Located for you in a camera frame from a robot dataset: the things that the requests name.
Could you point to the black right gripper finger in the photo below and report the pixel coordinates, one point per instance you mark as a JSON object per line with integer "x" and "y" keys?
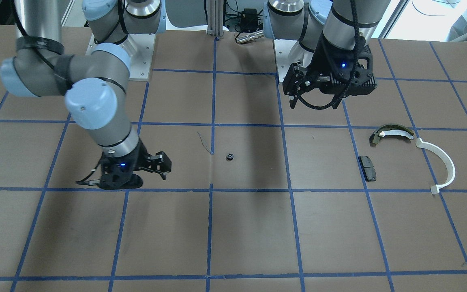
{"x": 164, "y": 163}

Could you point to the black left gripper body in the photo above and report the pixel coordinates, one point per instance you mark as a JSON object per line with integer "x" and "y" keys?
{"x": 322, "y": 56}

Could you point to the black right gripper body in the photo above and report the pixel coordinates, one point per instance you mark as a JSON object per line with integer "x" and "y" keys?
{"x": 139, "y": 157}

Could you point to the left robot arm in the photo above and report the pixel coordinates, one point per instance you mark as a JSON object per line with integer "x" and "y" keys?
{"x": 337, "y": 33}

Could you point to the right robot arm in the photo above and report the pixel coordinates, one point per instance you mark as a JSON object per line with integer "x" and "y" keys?
{"x": 93, "y": 86}

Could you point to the dark curved brake shoe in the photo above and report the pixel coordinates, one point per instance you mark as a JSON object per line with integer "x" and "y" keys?
{"x": 390, "y": 129}

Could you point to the black brake pad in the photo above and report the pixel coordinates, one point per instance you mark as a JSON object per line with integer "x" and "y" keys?
{"x": 367, "y": 168}

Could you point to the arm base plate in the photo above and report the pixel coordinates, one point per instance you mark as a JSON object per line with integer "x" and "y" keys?
{"x": 288, "y": 52}
{"x": 136, "y": 54}

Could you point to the aluminium frame post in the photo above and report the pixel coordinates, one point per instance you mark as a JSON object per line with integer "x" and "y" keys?
{"x": 214, "y": 18}

